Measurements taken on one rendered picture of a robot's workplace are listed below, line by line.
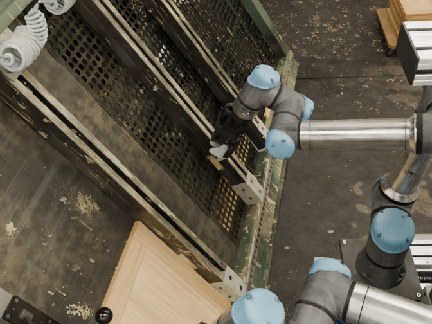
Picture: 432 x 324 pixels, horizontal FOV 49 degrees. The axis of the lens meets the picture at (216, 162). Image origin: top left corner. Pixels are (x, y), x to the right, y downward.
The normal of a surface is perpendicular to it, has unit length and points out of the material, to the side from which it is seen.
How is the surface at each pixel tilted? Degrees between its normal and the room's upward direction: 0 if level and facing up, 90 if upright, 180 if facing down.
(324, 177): 0
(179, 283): 59
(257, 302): 29
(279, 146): 90
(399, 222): 8
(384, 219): 8
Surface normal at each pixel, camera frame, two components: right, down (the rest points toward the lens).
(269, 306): 0.42, -0.60
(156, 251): 0.80, -0.26
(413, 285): -0.07, -0.69
